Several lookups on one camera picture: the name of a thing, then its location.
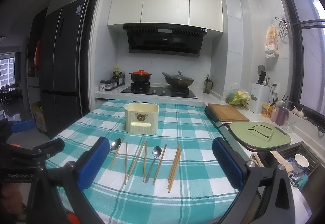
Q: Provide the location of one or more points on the black range hood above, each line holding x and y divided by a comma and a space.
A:
166, 39

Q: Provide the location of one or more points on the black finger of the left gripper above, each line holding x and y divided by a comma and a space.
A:
51, 148

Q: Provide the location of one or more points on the wooden chopstick four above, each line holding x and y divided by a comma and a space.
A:
144, 162

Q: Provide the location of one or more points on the black gas stove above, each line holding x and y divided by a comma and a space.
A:
147, 89

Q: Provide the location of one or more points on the wooden chopstick five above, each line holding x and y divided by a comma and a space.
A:
159, 165

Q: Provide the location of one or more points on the wooden chopstick eight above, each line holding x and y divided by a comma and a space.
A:
177, 164

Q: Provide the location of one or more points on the black refrigerator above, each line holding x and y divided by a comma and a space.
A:
59, 67

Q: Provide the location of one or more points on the wooden chopstick six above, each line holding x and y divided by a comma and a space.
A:
177, 150

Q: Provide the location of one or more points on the condiment bottles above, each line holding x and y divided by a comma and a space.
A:
119, 75

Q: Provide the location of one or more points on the garlic bulbs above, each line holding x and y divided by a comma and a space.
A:
300, 113

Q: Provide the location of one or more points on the green lid with handle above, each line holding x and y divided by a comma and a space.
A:
259, 135

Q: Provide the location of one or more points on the hanging wire rack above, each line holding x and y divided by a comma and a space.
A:
283, 30

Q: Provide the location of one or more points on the dark glass jug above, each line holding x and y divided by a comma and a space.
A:
208, 85

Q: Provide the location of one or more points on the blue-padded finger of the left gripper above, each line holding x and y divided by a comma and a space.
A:
22, 126

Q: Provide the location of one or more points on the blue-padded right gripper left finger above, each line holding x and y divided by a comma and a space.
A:
77, 176

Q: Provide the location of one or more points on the white knife block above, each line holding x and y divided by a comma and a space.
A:
259, 94

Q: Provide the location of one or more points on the steel spoon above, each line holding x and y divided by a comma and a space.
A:
156, 153
115, 144

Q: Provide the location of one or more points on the black pot red lid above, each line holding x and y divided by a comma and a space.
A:
140, 77

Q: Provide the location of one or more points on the spice jar rack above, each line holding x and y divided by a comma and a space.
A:
108, 85

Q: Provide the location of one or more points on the purple bottle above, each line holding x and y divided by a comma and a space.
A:
283, 115

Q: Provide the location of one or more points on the wooden cutting board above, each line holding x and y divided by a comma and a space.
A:
225, 113

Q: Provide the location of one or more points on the white upper cabinets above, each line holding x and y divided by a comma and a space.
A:
207, 14

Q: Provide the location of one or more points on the teal plaid tablecloth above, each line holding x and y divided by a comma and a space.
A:
201, 193

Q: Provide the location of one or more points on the wooden chopstick seven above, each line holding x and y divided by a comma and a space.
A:
169, 184

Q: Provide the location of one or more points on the black griddle tray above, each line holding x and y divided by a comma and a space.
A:
224, 130

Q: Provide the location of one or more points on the wok with glass lid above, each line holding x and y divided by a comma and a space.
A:
178, 80

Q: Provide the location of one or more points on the blue white bowl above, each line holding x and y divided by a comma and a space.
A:
300, 164

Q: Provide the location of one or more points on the bag of yellow sponges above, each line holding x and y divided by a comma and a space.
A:
237, 97

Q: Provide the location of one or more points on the cream utensil holder box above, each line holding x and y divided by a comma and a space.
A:
142, 118

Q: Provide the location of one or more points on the wooden chopstick three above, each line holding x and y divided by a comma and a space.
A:
136, 159

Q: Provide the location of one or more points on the yellow snack box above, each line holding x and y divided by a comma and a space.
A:
267, 110

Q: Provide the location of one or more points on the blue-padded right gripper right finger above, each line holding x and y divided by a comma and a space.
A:
276, 204

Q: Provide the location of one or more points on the wooden chopstick two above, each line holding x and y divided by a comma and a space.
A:
126, 153

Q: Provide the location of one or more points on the wooden chopstick one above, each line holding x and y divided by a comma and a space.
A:
115, 155

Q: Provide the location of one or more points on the hanging towel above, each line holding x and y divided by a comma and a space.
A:
271, 49

